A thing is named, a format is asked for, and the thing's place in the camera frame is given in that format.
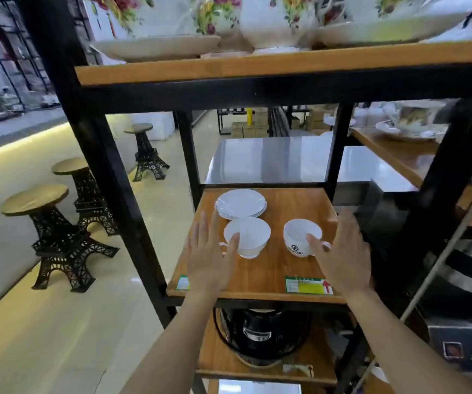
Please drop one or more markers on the person's left forearm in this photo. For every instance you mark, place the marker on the person's left forearm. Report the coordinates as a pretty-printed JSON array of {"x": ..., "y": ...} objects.
[{"x": 170, "y": 348}]

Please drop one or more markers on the yellow post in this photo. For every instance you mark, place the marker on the yellow post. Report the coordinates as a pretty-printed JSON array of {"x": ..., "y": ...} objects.
[{"x": 249, "y": 116}]

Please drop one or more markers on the floral cup with gold rim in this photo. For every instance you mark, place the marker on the floral cup with gold rim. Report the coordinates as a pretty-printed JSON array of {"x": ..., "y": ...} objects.
[{"x": 414, "y": 114}]

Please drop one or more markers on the stack of white saucers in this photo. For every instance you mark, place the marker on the stack of white saucers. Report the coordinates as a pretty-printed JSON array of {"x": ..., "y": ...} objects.
[{"x": 240, "y": 203}]

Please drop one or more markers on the pile of cardboard boxes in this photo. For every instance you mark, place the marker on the pile of cardboard boxes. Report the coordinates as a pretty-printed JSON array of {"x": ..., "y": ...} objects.
[{"x": 250, "y": 127}]

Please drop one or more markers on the black appliance box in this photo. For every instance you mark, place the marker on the black appliance box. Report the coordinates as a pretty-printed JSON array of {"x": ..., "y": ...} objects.
[{"x": 466, "y": 344}]

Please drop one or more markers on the tower-shaped black stool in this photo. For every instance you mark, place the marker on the tower-shaped black stool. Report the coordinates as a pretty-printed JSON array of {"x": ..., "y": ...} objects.
[
  {"x": 86, "y": 196},
  {"x": 146, "y": 153},
  {"x": 61, "y": 242}
]

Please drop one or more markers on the wooden side shelf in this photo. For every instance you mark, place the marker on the wooden side shelf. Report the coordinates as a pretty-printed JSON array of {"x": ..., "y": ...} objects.
[{"x": 400, "y": 153}]

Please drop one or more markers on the person's left thumb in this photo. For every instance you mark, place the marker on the person's left thumb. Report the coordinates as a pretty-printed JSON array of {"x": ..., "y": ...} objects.
[{"x": 232, "y": 249}]

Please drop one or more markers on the white cup with black mark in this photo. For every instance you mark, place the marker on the white cup with black mark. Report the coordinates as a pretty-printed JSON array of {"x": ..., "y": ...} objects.
[{"x": 297, "y": 237}]

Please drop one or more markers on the stainless steel table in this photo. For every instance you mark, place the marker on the stainless steel table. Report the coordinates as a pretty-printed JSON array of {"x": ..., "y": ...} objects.
[{"x": 285, "y": 159}]

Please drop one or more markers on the person's left hand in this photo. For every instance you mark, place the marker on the person's left hand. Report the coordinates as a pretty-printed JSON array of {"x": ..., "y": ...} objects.
[{"x": 209, "y": 268}]

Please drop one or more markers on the black grid rack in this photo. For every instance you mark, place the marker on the black grid rack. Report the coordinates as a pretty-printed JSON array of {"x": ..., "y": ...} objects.
[{"x": 12, "y": 49}]

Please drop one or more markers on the pale shelf label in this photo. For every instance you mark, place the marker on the pale shelf label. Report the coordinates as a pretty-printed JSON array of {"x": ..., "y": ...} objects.
[{"x": 297, "y": 370}]

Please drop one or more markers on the floral saucer with gold rim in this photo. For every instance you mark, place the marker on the floral saucer with gold rim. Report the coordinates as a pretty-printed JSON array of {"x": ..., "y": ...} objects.
[{"x": 408, "y": 133}]

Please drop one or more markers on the person's right forearm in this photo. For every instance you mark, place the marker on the person's right forearm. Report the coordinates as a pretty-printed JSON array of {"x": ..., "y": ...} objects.
[{"x": 400, "y": 348}]

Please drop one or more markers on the white saucer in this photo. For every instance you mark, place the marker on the white saucer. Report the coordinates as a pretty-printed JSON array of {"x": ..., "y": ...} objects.
[
  {"x": 388, "y": 30},
  {"x": 154, "y": 47}
]

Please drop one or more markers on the person's right thumb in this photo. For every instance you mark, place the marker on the person's right thumb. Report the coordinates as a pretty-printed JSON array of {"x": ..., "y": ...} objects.
[{"x": 317, "y": 246}]

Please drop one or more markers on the black rack with wooden shelves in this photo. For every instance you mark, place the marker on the black rack with wooden shelves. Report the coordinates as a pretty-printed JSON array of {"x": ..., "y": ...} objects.
[{"x": 260, "y": 88}]

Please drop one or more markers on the plain white cup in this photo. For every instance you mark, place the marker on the plain white cup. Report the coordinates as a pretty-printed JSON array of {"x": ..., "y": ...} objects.
[{"x": 250, "y": 235}]

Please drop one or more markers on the person's right hand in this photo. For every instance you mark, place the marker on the person's right hand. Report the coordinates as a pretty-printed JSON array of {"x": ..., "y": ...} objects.
[{"x": 347, "y": 266}]

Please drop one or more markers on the floral white cup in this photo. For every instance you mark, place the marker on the floral white cup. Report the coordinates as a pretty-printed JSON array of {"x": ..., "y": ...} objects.
[
  {"x": 154, "y": 14},
  {"x": 384, "y": 6}
]

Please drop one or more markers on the small green shelf label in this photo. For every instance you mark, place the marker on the small green shelf label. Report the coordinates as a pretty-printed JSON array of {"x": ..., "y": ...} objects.
[{"x": 182, "y": 283}]

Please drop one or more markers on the black rice cooker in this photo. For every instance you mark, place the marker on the black rice cooker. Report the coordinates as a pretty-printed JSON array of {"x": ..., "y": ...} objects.
[{"x": 262, "y": 334}]

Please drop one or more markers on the green yellow shelf label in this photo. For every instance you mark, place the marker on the green yellow shelf label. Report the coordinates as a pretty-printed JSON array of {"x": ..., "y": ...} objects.
[{"x": 308, "y": 286}]

